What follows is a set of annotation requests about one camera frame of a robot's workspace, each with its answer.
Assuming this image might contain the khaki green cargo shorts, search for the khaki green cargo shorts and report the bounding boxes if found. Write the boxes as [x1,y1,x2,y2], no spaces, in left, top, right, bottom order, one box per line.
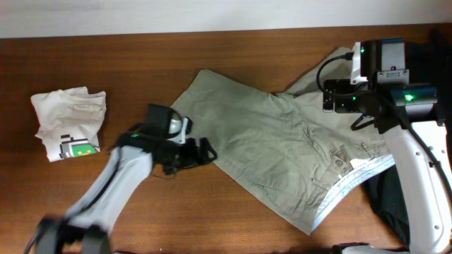
[172,47,394,234]

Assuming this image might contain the white folded printed t-shirt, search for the white folded printed t-shirt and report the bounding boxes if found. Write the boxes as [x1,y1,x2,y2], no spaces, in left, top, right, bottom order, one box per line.
[30,87,107,162]

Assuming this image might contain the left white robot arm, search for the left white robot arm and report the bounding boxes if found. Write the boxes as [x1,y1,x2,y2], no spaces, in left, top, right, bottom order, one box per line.
[24,131,218,253]

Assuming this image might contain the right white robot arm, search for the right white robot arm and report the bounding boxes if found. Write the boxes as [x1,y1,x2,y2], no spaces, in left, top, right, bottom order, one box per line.
[321,79,451,253]

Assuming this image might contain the black garment pile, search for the black garment pile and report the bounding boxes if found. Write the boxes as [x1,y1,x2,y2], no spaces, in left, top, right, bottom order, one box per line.
[364,30,451,246]

